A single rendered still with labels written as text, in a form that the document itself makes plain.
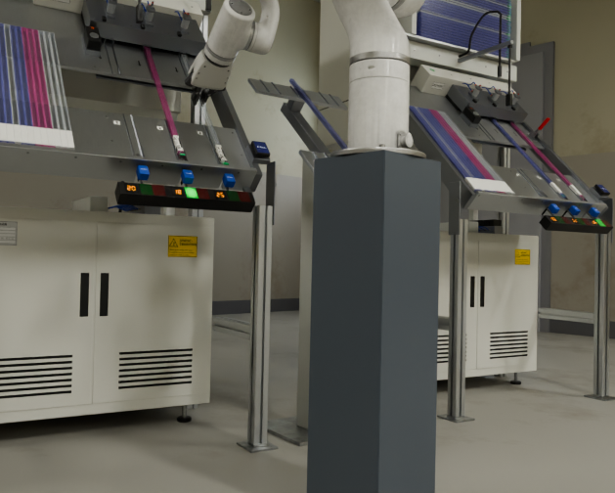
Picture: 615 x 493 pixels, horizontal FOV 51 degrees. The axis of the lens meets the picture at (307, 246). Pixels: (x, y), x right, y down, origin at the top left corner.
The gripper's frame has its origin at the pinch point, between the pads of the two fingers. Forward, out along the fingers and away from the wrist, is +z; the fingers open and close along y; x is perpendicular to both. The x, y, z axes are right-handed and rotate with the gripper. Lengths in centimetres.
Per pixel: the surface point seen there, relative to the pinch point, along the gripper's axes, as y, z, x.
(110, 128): 27.0, -1.7, 17.6
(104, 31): 23.6, 2.1, -22.7
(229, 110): -8.1, -0.3, 3.7
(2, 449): 47, 59, 75
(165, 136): 13.2, -1.8, 18.1
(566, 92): -340, 75, -145
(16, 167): 49, -1, 31
